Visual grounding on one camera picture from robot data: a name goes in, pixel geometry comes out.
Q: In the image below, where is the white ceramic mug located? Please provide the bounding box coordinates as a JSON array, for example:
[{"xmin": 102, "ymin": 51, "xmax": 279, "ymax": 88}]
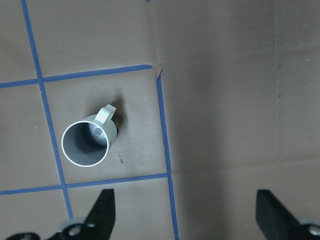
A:
[{"xmin": 61, "ymin": 104, "xmax": 118, "ymax": 168}]

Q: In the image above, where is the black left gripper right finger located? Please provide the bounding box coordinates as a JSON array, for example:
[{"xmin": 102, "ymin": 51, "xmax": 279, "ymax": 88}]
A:
[{"xmin": 255, "ymin": 189, "xmax": 320, "ymax": 240}]

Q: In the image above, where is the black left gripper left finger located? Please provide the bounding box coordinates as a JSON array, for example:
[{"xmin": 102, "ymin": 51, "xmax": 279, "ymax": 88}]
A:
[{"xmin": 4, "ymin": 188, "xmax": 116, "ymax": 240}]

